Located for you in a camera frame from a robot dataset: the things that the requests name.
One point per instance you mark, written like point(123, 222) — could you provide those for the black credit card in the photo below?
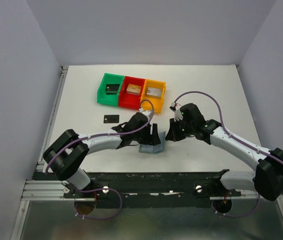
point(111, 119)

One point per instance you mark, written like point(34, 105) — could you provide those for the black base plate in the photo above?
point(151, 190)

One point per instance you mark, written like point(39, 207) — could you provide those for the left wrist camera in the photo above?
point(148, 113)

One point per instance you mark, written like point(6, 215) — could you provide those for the sage green card holder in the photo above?
point(154, 149)

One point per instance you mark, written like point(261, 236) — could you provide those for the yellow plastic bin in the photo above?
point(156, 102)

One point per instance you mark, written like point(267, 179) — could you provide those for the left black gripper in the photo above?
point(148, 133)

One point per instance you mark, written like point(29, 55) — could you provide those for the black card stack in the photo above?
point(112, 89)

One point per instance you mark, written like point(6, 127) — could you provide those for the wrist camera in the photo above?
point(148, 113)
point(176, 108)

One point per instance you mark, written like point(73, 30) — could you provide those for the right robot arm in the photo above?
point(266, 176)

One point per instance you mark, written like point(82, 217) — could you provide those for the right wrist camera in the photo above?
point(176, 108)

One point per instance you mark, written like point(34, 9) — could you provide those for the tan card stack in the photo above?
point(133, 89)

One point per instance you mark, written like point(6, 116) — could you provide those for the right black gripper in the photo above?
point(179, 128)

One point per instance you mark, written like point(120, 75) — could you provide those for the green plastic bin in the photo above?
point(102, 97)

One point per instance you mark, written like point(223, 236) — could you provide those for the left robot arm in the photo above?
point(67, 153)

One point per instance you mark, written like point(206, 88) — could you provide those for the red plastic bin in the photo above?
point(129, 101)

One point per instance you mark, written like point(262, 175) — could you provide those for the aluminium frame rail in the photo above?
point(47, 190)

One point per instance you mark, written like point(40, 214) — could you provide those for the silver card stack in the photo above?
point(154, 92)

